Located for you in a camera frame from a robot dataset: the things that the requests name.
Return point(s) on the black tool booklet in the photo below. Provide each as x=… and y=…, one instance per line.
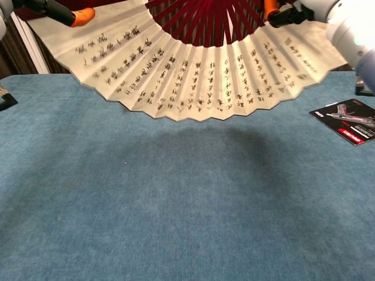
x=345, y=123

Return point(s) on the red ribbed paper folding fan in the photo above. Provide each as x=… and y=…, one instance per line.
x=187, y=79

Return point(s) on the blue table cloth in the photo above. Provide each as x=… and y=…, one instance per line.
x=146, y=205

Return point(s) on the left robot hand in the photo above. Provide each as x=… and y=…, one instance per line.
x=58, y=10

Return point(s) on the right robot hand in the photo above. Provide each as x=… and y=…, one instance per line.
x=304, y=10

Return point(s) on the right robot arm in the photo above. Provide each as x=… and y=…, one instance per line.
x=354, y=35

